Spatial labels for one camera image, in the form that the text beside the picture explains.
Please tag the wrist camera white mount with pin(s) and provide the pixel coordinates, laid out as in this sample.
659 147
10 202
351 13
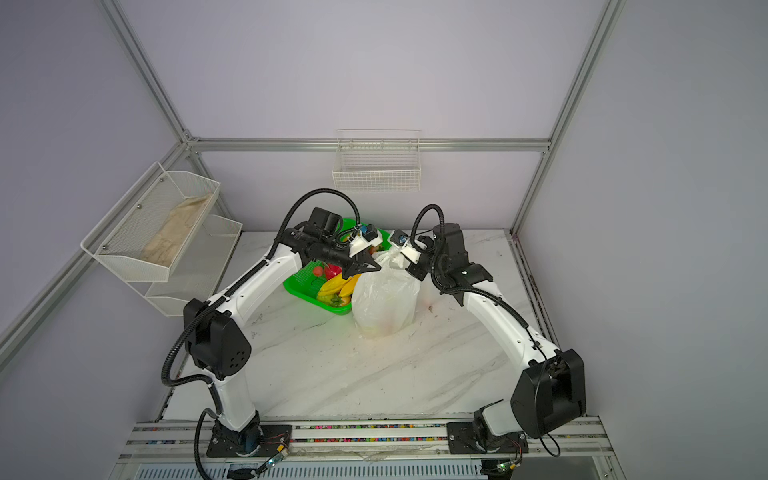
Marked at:
402 242
366 236

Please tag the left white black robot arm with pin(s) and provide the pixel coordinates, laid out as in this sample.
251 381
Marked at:
215 337

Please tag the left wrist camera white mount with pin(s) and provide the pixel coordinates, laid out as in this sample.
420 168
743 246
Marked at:
366 236

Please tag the white wire wall basket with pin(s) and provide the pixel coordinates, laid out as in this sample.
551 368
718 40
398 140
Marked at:
377 160

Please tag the green plastic basket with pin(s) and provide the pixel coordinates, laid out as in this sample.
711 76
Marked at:
305 285

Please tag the beige cloth in shelf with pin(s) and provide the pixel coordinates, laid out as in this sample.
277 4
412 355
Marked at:
167 242

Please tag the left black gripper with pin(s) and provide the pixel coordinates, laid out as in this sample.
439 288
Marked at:
357 265

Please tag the upper white mesh shelf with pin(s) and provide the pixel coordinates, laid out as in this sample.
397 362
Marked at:
118 240

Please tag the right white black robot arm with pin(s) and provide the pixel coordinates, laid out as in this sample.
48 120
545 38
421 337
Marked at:
550 390

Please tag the white mesh shelf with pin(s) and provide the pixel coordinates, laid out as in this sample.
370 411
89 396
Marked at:
200 268
118 240

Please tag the lower white mesh shelf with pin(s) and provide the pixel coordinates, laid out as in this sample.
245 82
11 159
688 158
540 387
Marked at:
200 268

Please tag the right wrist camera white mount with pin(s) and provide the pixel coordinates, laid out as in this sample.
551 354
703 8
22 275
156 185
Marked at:
402 242

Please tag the red dragon fruit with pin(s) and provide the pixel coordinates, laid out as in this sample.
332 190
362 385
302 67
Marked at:
326 272

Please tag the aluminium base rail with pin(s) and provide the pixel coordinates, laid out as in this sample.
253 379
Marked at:
373 449

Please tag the white lemon print plastic bag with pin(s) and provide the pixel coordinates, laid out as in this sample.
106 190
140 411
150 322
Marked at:
385 301

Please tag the lower yellow banana bunch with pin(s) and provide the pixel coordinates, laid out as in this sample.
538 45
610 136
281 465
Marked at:
337 292

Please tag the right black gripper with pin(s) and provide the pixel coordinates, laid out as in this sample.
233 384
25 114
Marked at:
415 271

